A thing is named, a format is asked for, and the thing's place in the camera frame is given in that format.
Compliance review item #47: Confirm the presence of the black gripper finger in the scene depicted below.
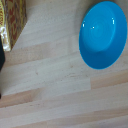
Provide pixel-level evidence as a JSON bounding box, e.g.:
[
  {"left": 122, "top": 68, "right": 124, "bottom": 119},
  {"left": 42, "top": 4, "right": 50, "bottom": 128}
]
[{"left": 0, "top": 40, "right": 6, "bottom": 72}]

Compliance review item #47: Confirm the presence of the blue plastic bowl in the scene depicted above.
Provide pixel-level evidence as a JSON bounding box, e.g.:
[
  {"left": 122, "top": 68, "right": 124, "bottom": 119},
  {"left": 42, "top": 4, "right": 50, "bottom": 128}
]
[{"left": 78, "top": 0, "right": 128, "bottom": 70}]

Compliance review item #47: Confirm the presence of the patterned red yellow carton box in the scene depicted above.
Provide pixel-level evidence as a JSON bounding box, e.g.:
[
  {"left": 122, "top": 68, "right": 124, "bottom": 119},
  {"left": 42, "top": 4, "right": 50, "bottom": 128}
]
[{"left": 0, "top": 0, "right": 28, "bottom": 52}]

